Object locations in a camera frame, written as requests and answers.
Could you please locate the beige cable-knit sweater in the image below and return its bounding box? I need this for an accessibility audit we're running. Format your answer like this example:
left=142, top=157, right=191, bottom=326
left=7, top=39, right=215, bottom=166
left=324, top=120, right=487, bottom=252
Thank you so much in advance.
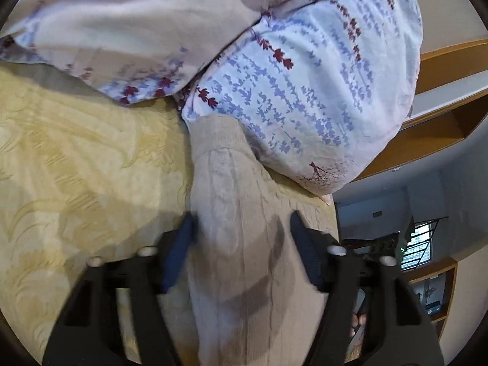
left=164, top=114, right=337, bottom=365

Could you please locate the yellow patterned bedspread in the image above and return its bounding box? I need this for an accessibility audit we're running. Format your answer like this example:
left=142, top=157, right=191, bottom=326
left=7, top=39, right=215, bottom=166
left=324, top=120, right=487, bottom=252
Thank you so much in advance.
left=0, top=60, right=337, bottom=366

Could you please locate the floral pillow with tree print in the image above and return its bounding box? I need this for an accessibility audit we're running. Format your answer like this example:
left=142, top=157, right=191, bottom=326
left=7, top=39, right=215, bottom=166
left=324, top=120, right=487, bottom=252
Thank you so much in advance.
left=182, top=0, right=423, bottom=196

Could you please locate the pink floral pillow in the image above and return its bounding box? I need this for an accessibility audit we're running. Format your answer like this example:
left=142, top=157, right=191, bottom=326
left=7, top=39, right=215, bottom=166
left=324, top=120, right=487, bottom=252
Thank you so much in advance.
left=0, top=0, right=368, bottom=106

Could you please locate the wooden wall shelf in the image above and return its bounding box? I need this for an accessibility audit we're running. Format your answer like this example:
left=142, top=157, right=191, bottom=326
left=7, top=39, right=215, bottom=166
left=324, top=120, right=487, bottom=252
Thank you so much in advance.
left=357, top=39, right=487, bottom=180

